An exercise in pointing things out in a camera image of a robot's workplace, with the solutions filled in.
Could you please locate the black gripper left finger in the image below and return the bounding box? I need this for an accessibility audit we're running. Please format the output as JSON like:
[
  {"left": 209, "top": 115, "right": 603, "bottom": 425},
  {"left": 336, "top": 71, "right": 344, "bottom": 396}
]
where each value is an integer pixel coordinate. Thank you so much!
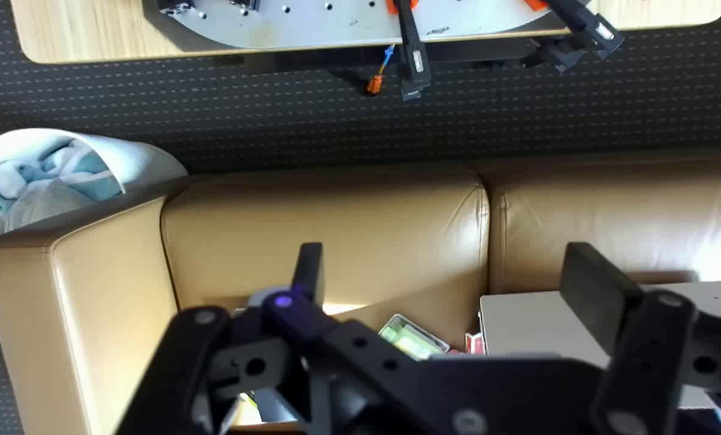
[{"left": 291, "top": 241, "right": 324, "bottom": 305}]

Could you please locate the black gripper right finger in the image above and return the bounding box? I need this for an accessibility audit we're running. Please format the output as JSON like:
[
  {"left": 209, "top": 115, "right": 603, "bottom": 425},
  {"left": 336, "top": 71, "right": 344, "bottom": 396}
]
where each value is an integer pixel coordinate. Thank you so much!
[{"left": 558, "top": 241, "right": 643, "bottom": 353}]

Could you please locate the white cardboard box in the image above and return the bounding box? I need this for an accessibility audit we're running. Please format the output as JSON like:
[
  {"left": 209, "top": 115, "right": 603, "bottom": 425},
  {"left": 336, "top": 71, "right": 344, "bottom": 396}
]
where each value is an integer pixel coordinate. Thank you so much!
[{"left": 476, "top": 278, "right": 721, "bottom": 414}]

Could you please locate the green white packet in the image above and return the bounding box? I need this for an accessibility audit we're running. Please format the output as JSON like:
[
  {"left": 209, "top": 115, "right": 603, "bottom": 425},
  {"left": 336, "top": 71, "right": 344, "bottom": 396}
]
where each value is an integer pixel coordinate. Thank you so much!
[{"left": 379, "top": 313, "right": 451, "bottom": 359}]

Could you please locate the tan leather sofa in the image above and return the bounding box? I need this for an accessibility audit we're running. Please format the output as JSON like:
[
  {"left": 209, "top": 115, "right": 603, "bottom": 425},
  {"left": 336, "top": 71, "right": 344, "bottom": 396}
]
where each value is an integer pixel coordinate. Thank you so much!
[{"left": 0, "top": 168, "right": 721, "bottom": 435}]

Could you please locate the black clamp orange handle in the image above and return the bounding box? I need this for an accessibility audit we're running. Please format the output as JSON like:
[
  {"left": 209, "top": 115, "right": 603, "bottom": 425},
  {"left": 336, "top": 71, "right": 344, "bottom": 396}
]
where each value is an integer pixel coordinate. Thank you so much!
[{"left": 384, "top": 0, "right": 433, "bottom": 101}]

